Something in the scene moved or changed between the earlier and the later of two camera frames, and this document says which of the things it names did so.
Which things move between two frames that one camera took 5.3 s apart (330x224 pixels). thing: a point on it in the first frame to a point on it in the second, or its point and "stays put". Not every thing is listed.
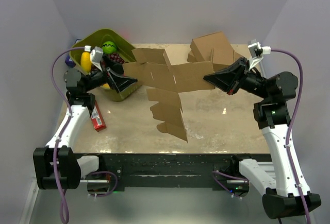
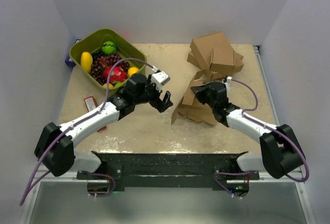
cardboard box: (164, 80) to (191, 107)
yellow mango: (85, 62) stays put
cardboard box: (214, 48) stays put
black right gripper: (227, 79) to (199, 91)
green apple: (109, 47) stays put
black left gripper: (118, 83) to (161, 106)
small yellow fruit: (106, 86) stays put
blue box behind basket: (68, 61) stays put
